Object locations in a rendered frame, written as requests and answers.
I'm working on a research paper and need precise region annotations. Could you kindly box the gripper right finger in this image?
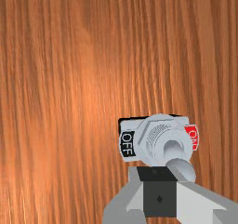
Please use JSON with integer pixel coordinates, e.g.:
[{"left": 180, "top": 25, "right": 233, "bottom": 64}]
[{"left": 159, "top": 166, "right": 238, "bottom": 224}]

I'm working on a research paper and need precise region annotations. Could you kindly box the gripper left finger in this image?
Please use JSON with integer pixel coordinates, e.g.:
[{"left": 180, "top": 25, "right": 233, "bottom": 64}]
[{"left": 102, "top": 165, "right": 161, "bottom": 224}]

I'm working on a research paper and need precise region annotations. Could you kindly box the toggle switch on black base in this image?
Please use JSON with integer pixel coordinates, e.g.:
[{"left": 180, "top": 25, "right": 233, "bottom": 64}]
[{"left": 118, "top": 113, "right": 200, "bottom": 183}]

